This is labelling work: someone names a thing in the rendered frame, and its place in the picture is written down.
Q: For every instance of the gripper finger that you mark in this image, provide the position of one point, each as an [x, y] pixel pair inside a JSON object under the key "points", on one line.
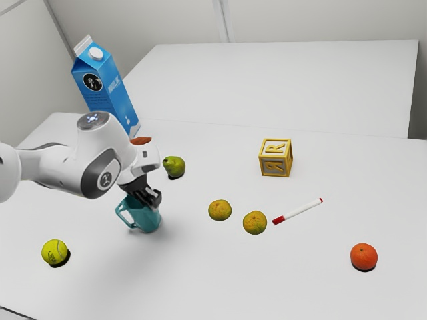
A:
{"points": [[154, 199], [138, 196]]}

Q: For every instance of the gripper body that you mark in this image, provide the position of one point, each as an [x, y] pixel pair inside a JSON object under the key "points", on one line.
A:
{"points": [[135, 185]]}

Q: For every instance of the teal faceted mug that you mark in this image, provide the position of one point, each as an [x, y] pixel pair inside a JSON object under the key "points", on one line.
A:
{"points": [[146, 218]]}

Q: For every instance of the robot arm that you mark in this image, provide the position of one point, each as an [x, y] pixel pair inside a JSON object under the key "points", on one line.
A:
{"points": [[66, 163]]}

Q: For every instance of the green pear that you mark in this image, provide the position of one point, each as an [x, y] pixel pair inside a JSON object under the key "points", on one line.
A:
{"points": [[174, 166]]}

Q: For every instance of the reddish brown rounded object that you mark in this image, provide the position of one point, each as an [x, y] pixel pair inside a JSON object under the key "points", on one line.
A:
{"points": [[140, 140]]}

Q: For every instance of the yellow green citrus fruit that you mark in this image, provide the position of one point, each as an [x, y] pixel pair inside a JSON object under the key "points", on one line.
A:
{"points": [[220, 210], [255, 222]]}

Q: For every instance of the yellow tennis ball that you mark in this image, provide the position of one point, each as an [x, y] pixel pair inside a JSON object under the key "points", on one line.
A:
{"points": [[54, 251]]}

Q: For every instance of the blue milk carton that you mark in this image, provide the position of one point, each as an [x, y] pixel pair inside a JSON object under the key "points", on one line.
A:
{"points": [[103, 86]]}

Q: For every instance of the yellow letter block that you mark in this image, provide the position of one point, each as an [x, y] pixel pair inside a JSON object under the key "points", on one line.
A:
{"points": [[275, 157]]}

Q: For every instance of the white marker with red cap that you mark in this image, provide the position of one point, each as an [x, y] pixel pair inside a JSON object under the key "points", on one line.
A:
{"points": [[297, 211]]}

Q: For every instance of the orange fruit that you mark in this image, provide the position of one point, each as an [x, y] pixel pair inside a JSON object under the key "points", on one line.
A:
{"points": [[363, 256]]}

